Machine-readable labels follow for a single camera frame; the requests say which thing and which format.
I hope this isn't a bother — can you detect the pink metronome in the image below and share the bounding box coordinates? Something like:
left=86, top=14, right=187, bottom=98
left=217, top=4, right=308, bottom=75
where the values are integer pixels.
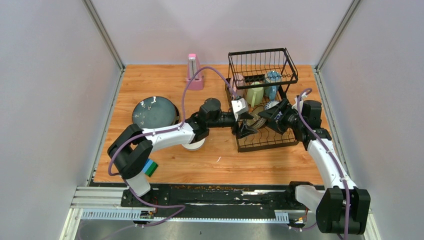
left=186, top=53, right=205, bottom=91

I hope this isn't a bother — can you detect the green handled cream mug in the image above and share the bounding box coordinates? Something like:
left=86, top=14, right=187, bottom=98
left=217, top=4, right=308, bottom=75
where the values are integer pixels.
left=245, top=81, right=265, bottom=108

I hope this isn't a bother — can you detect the pink mug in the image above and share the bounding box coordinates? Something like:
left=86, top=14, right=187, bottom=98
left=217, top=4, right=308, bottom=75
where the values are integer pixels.
left=229, top=73, right=246, bottom=97

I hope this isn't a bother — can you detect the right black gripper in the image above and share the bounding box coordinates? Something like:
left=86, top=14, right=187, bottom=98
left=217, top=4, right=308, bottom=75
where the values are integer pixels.
left=257, top=98, right=305, bottom=135

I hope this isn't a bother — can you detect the black bottom plate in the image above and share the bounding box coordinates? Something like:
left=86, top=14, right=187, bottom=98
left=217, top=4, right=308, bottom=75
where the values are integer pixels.
left=174, top=105, right=180, bottom=124

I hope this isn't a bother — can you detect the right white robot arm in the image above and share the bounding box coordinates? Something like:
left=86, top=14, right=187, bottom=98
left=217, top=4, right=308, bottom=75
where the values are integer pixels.
left=259, top=99, right=371, bottom=236

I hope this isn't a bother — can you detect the black gold patterned bowl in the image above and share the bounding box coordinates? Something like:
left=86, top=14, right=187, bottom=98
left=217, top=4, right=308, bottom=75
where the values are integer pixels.
left=246, top=105, right=267, bottom=130

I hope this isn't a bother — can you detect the black wire dish rack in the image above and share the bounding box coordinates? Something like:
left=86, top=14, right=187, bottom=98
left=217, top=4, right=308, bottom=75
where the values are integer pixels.
left=226, top=48, right=299, bottom=153

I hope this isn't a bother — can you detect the red patterned bowl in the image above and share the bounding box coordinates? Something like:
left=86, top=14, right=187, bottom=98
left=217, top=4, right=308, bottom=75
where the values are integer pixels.
left=264, top=100, right=280, bottom=111

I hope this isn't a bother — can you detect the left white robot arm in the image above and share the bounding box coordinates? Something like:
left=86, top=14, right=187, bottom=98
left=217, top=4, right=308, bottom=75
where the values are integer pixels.
left=107, top=97, right=257, bottom=207

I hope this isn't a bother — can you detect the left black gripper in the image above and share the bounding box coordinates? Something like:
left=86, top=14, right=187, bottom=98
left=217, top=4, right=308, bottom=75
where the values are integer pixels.
left=207, top=110, right=257, bottom=139

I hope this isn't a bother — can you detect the blue green striped block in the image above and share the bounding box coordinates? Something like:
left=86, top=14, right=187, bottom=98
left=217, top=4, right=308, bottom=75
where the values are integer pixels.
left=142, top=158, right=159, bottom=177

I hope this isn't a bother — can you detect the white patterned bowl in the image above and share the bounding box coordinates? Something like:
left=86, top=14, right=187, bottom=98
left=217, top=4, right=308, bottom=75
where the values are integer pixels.
left=182, top=138, right=206, bottom=151

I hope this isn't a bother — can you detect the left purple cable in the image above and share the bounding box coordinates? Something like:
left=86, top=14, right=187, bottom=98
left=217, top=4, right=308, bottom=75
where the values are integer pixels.
left=107, top=66, right=239, bottom=229

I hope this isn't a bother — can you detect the blue mug yellow inside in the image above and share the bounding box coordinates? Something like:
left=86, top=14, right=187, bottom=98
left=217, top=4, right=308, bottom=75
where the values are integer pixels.
left=264, top=70, right=282, bottom=101

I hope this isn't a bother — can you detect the dark blue floral plate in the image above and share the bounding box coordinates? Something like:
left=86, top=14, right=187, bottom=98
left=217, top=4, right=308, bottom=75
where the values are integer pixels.
left=131, top=96, right=176, bottom=129

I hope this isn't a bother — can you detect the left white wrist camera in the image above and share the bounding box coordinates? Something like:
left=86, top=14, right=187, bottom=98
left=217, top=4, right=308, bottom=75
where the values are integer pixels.
left=231, top=97, right=249, bottom=121

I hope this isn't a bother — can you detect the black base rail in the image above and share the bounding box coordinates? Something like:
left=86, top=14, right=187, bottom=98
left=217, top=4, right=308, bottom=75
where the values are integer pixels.
left=142, top=183, right=307, bottom=220

